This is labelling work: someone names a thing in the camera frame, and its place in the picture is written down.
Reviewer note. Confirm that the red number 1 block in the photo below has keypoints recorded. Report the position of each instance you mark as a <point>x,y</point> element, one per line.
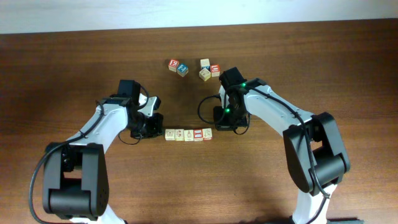
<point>197,134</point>

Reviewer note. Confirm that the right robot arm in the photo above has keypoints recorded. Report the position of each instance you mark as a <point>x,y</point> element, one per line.
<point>316,155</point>

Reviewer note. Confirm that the red letter O block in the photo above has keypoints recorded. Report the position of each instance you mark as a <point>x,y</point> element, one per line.
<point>188,135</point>

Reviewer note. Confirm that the cream picture block middle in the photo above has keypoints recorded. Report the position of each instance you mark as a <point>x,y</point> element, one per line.
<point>204,74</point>

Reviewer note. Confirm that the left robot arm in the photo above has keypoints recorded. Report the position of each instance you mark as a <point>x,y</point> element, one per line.
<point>76,186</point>

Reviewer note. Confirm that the cream picture block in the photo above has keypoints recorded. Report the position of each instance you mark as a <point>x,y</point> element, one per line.
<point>205,63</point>
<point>204,74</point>

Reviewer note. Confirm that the cream block with blue side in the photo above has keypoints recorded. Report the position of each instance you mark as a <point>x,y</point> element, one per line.
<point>179,135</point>

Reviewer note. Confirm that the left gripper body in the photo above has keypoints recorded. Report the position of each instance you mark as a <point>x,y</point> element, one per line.
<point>147,126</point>

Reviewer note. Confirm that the red number 3 block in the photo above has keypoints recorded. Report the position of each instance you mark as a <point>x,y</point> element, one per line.
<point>173,65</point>

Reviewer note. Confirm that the cream picture block top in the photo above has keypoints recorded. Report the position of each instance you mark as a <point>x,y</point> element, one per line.
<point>205,63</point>

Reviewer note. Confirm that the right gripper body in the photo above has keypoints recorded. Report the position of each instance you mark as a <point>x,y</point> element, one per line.
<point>230,117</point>

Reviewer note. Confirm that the blue number 2 block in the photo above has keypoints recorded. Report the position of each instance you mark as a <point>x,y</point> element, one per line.
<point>182,69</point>

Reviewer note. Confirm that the cream block with red side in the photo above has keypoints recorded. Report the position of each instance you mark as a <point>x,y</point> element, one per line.
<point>169,134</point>

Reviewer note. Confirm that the green letter N block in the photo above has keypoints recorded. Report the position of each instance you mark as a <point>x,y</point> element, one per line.
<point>207,134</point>

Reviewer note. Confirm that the red letter U block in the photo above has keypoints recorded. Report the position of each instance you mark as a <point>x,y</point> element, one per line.
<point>215,70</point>

